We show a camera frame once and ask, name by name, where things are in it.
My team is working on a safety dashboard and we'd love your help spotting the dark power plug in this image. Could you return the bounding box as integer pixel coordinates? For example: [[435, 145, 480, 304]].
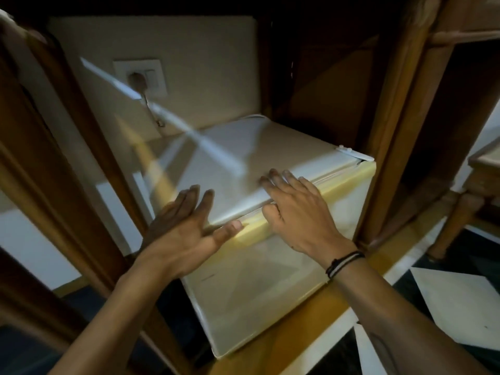
[[128, 72, 148, 93]]

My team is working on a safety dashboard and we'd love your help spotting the person's right forearm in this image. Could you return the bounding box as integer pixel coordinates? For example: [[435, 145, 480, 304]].
[[330, 252, 495, 375]]

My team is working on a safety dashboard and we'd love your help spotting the wooden cabinet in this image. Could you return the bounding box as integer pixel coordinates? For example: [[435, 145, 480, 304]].
[[0, 0, 500, 375]]

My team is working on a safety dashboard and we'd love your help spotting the white mini fridge door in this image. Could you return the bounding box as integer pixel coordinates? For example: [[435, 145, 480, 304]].
[[182, 161, 377, 360]]

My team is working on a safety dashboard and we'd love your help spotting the person's left forearm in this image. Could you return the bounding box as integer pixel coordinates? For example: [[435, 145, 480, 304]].
[[49, 255, 184, 375]]

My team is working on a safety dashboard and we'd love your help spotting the glass cabinet door wooden frame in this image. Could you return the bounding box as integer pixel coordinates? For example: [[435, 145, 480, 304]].
[[0, 9, 194, 375]]

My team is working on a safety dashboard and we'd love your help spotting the person's left hand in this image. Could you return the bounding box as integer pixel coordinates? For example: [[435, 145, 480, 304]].
[[139, 184, 245, 280]]

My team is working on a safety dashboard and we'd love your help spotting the person's right hand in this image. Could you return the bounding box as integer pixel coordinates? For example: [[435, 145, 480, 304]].
[[260, 169, 358, 270]]

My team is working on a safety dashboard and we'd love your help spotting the white mini fridge body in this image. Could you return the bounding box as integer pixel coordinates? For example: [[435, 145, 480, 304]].
[[133, 114, 370, 231]]

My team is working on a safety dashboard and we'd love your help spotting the dark power cable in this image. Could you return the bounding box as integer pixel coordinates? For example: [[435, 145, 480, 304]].
[[141, 90, 165, 128]]

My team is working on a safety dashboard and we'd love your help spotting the wooden side table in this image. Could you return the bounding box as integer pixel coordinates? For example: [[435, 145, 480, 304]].
[[427, 137, 500, 263]]

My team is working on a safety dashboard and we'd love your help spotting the white fridge hinge cover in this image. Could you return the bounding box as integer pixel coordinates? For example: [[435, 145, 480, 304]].
[[337, 145, 375, 163]]

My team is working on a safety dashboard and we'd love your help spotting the black and white wrist bracelet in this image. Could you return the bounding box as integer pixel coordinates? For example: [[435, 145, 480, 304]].
[[325, 251, 366, 280]]

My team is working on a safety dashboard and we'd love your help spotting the white wall socket plate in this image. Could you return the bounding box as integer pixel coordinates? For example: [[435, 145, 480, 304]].
[[113, 59, 169, 99]]

